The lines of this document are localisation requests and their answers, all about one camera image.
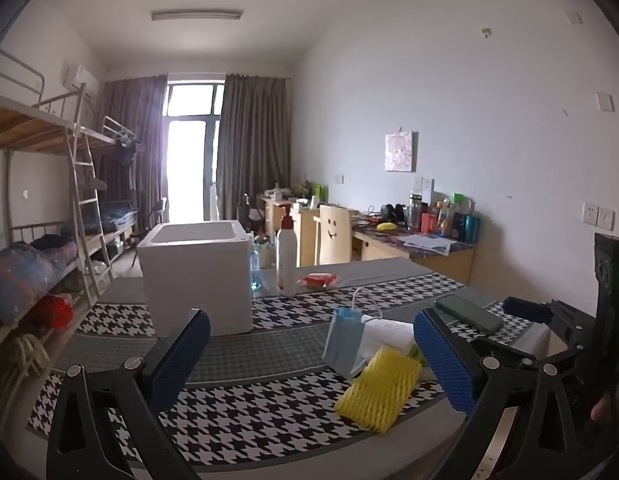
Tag red plastic bag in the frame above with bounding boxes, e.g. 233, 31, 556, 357
32, 294, 74, 330

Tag yellow foam fruit net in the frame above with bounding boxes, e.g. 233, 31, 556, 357
334, 345, 423, 435

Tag red and white packet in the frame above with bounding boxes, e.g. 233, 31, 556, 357
299, 272, 340, 289

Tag dark blue quilt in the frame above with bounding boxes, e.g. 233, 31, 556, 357
29, 234, 78, 267

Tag grey curtain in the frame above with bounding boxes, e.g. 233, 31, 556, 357
96, 75, 169, 226
215, 74, 294, 221

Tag wooden smiley face chair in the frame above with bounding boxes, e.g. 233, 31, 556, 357
313, 204, 351, 267

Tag black folding chair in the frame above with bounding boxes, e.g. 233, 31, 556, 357
132, 197, 168, 242

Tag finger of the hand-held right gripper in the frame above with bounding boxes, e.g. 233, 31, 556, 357
502, 296, 597, 347
469, 335, 597, 376

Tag white tissue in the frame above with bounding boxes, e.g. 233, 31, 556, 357
362, 319, 420, 356

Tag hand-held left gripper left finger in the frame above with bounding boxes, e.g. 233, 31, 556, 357
46, 308, 211, 480

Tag wooden desk with dark cloth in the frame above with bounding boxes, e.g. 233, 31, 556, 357
352, 220, 477, 286

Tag black headphones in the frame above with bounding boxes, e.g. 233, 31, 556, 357
382, 203, 409, 226

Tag clear water bottle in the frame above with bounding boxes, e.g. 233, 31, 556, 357
408, 191, 423, 232

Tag glass balcony door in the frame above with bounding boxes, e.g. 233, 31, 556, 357
165, 80, 226, 224

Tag cluster of toiletry bottles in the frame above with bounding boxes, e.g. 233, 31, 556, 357
420, 191, 483, 244

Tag white papers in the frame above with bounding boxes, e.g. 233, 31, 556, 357
402, 232, 457, 257

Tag blue face mask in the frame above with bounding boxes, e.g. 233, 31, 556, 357
322, 286, 385, 380

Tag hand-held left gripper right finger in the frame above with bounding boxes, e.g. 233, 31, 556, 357
413, 307, 590, 480

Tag white double wall socket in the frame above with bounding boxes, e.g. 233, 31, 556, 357
583, 202, 615, 229

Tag houndstooth tablecloth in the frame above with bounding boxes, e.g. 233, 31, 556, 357
26, 257, 550, 480

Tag metal bunk bed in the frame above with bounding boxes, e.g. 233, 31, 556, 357
0, 49, 117, 401
100, 115, 141, 266

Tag blue checked bedding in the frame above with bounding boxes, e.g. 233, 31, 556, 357
99, 200, 138, 234

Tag pink wall picture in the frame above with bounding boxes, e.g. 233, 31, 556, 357
384, 131, 419, 172

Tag blue and orange quilt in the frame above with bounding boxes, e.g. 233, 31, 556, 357
0, 244, 56, 327

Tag dark hanging clothes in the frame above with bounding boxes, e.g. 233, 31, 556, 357
114, 137, 141, 167

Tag white air conditioner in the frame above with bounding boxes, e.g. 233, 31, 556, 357
62, 64, 97, 97

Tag metal bed ladder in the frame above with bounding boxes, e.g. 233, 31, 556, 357
69, 82, 115, 307

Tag white foam box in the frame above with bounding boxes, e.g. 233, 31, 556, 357
136, 220, 255, 338

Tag white lotion pump bottle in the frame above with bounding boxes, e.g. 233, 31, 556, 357
275, 203, 298, 297

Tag metal bucket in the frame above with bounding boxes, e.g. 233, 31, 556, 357
254, 239, 276, 271

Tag person's right hand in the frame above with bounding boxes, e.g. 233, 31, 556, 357
591, 394, 616, 422

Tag black smartphone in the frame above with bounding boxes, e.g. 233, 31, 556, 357
434, 294, 504, 336

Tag beige cloth bundle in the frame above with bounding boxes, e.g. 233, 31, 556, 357
12, 332, 51, 377

